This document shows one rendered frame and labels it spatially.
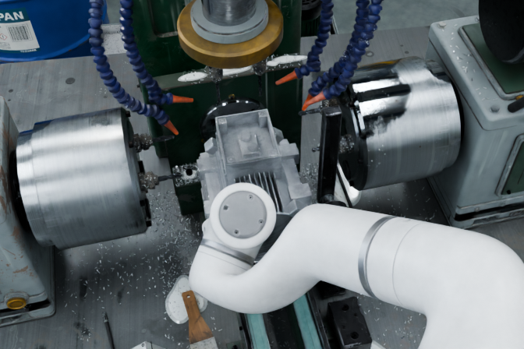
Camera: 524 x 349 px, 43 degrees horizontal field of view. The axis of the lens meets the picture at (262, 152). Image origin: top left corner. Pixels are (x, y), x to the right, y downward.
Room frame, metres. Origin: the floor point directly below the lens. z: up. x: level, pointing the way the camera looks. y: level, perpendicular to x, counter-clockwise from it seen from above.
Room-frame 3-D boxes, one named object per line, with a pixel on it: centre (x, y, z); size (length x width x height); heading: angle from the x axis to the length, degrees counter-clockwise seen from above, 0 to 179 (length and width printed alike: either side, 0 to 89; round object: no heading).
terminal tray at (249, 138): (0.81, 0.03, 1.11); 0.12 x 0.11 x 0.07; 10
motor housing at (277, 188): (0.77, 0.02, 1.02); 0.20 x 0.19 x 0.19; 10
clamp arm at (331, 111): (0.76, -0.12, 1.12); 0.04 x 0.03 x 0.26; 11
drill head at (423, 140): (0.93, -0.29, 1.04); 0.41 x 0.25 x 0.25; 101
